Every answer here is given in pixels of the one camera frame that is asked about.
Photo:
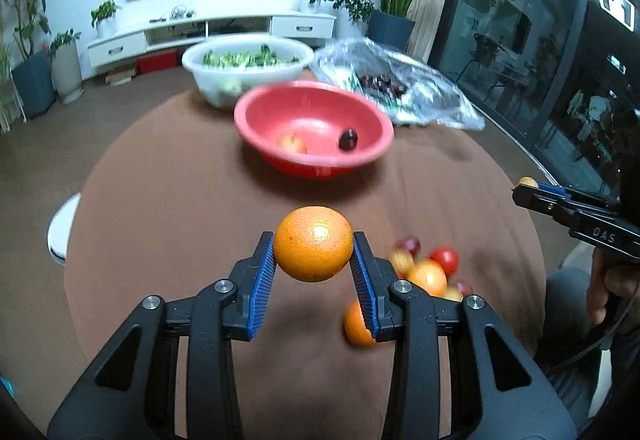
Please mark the glass sliding door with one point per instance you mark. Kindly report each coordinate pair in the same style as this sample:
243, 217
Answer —
530, 45

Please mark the clear plastic bag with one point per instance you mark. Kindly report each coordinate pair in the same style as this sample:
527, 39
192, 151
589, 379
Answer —
435, 90

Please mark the small orange tangerine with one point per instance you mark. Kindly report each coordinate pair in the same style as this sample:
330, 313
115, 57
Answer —
293, 144
427, 277

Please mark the round orange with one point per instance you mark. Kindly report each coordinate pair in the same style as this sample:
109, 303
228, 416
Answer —
313, 244
356, 325

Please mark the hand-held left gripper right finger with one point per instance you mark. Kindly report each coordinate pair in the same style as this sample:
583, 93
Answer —
364, 290

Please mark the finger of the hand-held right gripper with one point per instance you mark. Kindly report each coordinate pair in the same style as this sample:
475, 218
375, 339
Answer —
552, 190
542, 205

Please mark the tall plant in blue-grey pot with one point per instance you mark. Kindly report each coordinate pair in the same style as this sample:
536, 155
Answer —
30, 45

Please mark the pile of dark cherries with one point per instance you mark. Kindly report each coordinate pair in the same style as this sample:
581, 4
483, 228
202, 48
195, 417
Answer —
382, 84

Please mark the white round stool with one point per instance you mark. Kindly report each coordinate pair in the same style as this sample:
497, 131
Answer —
62, 230

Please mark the red plastic colander bowl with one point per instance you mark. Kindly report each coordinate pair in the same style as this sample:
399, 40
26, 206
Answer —
310, 120

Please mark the small plant in white pot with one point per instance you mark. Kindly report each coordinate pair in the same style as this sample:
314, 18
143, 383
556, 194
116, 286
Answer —
106, 18

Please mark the person's leg in grey trousers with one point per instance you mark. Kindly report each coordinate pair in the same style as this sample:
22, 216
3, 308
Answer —
570, 350

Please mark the red tomato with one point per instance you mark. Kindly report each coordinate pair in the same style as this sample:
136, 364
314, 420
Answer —
446, 258

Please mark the tan round fruit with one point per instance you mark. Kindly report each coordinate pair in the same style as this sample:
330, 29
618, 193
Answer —
401, 261

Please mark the dark leafy potted plant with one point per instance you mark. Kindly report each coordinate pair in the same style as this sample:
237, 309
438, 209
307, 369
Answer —
356, 8

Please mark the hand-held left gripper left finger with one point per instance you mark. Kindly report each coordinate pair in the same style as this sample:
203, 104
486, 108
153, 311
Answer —
261, 287

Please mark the red box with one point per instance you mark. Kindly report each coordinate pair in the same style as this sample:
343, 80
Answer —
157, 62

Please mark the white plastic basin with greens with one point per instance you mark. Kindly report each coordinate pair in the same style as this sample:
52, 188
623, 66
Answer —
220, 75

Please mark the dark red plum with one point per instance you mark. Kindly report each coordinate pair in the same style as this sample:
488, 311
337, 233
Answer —
410, 245

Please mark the small tan longan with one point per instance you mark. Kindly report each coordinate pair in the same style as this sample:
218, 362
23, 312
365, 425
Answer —
527, 181

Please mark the person's right hand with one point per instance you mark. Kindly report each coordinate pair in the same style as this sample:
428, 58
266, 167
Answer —
615, 290

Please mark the plant in white ribbed pot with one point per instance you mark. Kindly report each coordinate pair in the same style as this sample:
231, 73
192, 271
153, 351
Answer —
67, 68

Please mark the flat cardboard box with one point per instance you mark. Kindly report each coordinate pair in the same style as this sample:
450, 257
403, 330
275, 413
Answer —
121, 76

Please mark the dark purple plum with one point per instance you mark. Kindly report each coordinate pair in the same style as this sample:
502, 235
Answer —
348, 139

